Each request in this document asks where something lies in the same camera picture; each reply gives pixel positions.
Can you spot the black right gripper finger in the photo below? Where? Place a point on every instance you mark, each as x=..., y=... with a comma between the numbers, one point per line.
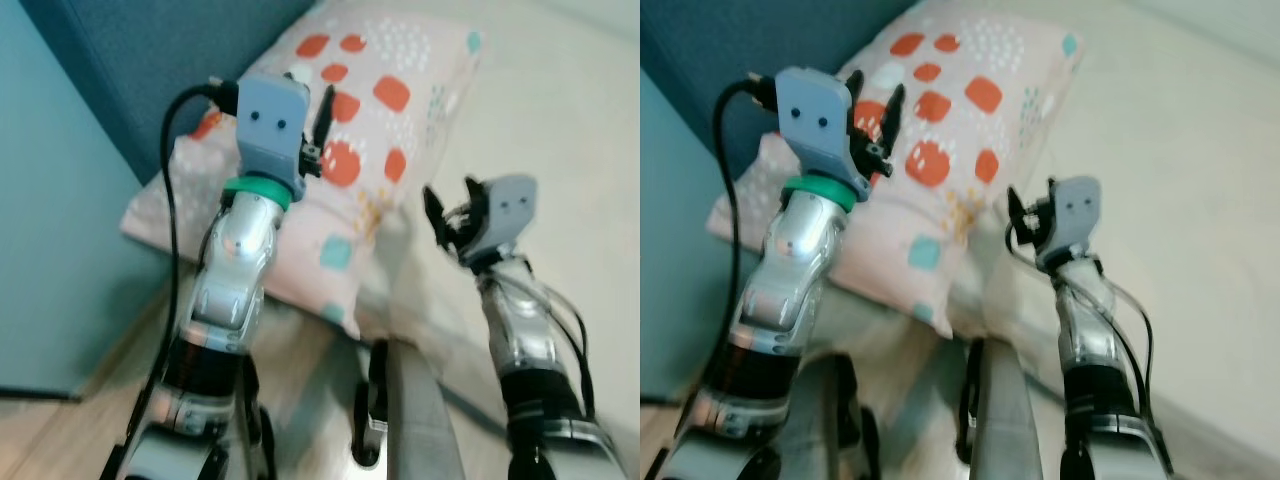
x=1051, y=190
x=1015, y=208
x=471, y=190
x=433, y=210

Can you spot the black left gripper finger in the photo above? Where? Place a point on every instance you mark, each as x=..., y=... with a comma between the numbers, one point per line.
x=856, y=100
x=323, y=115
x=893, y=115

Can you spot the pink pillow with orange spots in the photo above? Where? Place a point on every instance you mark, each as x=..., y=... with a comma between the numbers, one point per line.
x=440, y=90
x=1030, y=90

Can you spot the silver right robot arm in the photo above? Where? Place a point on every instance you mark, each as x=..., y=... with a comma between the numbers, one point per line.
x=520, y=340
x=1090, y=330

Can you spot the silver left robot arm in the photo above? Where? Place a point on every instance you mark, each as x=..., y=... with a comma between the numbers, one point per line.
x=235, y=260
x=790, y=260

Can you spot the bed mattress with beige sheet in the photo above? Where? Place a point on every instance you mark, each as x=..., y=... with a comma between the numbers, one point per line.
x=560, y=120
x=1180, y=150

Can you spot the grey right robot leg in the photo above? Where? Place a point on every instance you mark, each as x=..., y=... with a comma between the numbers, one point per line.
x=1010, y=420
x=415, y=420

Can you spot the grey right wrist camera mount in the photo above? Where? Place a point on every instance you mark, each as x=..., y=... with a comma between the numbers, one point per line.
x=505, y=215
x=1075, y=215

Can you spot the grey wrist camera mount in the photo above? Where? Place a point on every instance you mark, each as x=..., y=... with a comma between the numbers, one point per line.
x=505, y=215
x=815, y=120
x=1075, y=215
x=268, y=120

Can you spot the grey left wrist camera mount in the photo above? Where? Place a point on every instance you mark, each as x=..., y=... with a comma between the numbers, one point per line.
x=268, y=120
x=815, y=120

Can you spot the dark blue upholstered bed frame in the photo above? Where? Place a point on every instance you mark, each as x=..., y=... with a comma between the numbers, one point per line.
x=130, y=60
x=740, y=40

